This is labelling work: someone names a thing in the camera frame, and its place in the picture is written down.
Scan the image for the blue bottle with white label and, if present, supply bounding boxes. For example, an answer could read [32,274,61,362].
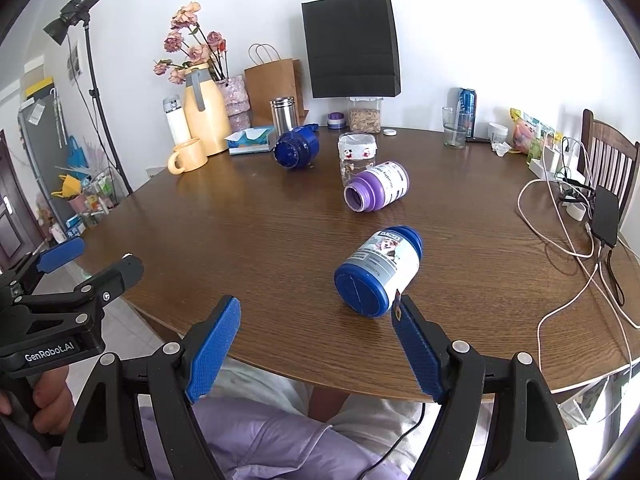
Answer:
[333,226,425,318]

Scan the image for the black strap cable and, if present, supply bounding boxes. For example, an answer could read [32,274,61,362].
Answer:
[602,246,626,307]

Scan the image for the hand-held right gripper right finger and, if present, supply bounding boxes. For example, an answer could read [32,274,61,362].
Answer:
[391,292,581,480]

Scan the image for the blue drink can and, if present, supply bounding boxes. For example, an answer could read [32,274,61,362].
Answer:
[459,87,478,139]

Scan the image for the drinking glass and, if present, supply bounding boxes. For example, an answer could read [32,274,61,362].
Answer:
[442,106,473,149]

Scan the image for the blue cup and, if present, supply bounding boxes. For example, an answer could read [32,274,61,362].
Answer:
[273,124,321,172]

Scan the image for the person's left hand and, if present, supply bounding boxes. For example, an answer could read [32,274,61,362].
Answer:
[29,364,77,436]

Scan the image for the wooden chair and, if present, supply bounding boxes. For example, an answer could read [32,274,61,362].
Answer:
[580,108,640,241]

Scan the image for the lilac garment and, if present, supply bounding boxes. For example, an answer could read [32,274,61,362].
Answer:
[145,395,407,480]

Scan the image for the blue tissue box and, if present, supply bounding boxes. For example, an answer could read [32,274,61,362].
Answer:
[224,126,277,156]

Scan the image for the pink vase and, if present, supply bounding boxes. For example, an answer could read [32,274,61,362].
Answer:
[215,75,252,133]

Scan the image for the brown door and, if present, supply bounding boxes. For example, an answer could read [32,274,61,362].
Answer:
[0,130,45,273]

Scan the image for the yellow thermos jug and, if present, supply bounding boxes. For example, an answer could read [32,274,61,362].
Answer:
[182,64,233,157]

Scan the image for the black light stand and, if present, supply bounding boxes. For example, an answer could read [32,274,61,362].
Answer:
[82,22,134,196]

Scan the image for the purple bottle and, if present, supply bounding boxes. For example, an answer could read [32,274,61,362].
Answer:
[343,160,411,214]

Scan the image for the clear cereal container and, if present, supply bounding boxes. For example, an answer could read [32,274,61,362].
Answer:
[348,96,383,134]

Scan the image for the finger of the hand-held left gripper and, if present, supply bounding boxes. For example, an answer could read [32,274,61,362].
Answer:
[14,254,145,332]
[0,236,87,307]

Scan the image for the blue bag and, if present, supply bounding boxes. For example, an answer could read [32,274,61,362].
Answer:
[66,135,92,172]

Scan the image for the grey refrigerator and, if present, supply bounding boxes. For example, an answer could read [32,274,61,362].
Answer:
[17,87,71,241]

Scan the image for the yellow mug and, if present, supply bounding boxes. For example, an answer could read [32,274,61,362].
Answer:
[167,138,209,176]

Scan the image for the pink dried flowers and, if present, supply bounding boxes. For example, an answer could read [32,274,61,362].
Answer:
[153,2,228,86]

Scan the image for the cluttered shelf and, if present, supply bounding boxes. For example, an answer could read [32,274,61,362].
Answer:
[50,165,125,242]

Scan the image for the black paper bag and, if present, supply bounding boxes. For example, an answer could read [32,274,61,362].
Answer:
[301,0,402,100]

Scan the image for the yellow box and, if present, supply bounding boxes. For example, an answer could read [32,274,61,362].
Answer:
[25,76,55,98]

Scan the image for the brown paper bag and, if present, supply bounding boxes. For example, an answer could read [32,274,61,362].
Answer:
[244,43,306,128]

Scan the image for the steel cup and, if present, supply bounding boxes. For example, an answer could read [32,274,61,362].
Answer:
[270,97,300,135]

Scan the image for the black studio light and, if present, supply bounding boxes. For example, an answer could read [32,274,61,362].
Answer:
[42,0,102,45]

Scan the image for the colourful snack packets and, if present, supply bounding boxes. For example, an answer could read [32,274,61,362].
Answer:
[510,107,557,156]

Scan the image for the clear printed jar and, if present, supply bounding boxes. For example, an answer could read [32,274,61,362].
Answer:
[338,132,377,187]

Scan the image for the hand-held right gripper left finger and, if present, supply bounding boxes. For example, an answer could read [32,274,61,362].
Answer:
[56,295,242,480]

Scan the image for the thin black cable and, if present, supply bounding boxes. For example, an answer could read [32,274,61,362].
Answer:
[360,402,427,480]

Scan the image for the white power strip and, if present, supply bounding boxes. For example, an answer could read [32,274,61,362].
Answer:
[528,146,587,187]

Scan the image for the white shorts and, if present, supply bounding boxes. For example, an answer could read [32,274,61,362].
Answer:
[215,360,443,480]

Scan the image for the black power bank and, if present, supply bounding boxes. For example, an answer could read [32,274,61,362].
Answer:
[591,185,621,248]

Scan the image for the white thermos bottle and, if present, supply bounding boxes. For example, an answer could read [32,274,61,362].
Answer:
[161,94,192,146]

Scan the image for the white cable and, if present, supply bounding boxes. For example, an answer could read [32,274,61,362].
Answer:
[517,137,640,386]

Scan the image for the black earphone cable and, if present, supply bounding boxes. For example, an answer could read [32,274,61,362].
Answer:
[557,172,597,207]

